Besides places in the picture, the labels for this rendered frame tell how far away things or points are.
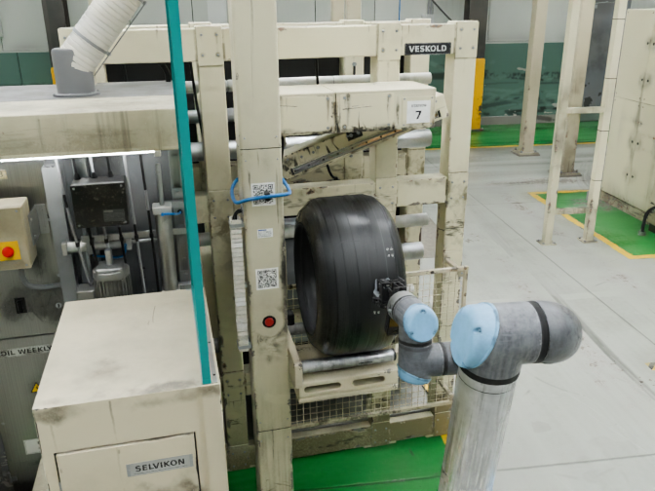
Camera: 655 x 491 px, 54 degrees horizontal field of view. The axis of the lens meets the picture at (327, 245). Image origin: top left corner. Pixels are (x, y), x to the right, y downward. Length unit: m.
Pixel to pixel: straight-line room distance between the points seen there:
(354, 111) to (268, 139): 0.44
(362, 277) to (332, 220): 0.21
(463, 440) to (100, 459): 0.80
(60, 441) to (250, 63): 1.13
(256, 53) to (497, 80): 10.26
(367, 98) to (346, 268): 0.65
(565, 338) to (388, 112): 1.33
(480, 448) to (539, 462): 2.07
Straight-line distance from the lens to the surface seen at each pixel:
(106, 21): 2.22
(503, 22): 12.10
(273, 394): 2.35
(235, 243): 2.10
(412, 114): 2.39
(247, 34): 1.96
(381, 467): 3.24
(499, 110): 12.18
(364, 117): 2.33
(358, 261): 2.01
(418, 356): 1.73
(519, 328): 1.20
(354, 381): 2.33
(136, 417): 1.54
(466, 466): 1.38
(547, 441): 3.54
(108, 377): 1.59
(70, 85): 2.25
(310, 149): 2.45
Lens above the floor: 2.07
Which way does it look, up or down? 21 degrees down
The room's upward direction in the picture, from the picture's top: 1 degrees counter-clockwise
